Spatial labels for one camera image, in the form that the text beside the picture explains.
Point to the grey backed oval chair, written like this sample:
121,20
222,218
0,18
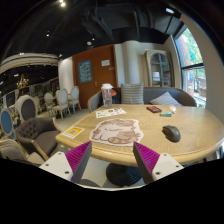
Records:
26,107

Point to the white dining chair far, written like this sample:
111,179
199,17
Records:
74,98

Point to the dark grey computer mouse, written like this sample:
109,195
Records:
171,133

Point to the grey sofa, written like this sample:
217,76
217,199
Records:
149,93

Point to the arched wooden cabinet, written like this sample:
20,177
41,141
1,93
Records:
159,68

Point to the gold chandelier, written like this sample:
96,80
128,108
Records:
23,82

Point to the clear plastic shaker bottle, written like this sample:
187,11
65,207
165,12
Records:
107,95

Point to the cat-shaped mouse pad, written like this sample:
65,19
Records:
117,132

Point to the beige chair lower left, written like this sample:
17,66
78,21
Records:
11,150

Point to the striped cushion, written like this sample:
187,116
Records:
132,93

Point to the dark grey tufted armchair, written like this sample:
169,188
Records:
38,135

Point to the white dining chair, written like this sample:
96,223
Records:
74,98
62,99

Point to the wooden door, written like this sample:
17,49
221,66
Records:
103,68

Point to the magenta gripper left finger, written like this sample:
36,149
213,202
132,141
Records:
70,165

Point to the black and red device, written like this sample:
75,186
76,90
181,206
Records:
153,109

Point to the yellow QR code card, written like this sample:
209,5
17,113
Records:
72,132

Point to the light striped pillow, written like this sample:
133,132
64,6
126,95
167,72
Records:
165,99

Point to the printed paper sheet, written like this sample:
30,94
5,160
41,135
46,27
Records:
109,112

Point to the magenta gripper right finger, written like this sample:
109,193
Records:
154,166

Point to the blue poster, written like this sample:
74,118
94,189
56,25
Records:
85,74

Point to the large window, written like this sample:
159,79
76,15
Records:
192,66

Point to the blue backed white chair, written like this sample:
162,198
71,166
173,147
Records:
6,124

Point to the small white round object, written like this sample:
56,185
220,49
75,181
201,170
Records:
173,109

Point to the round wooden table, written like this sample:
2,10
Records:
201,134

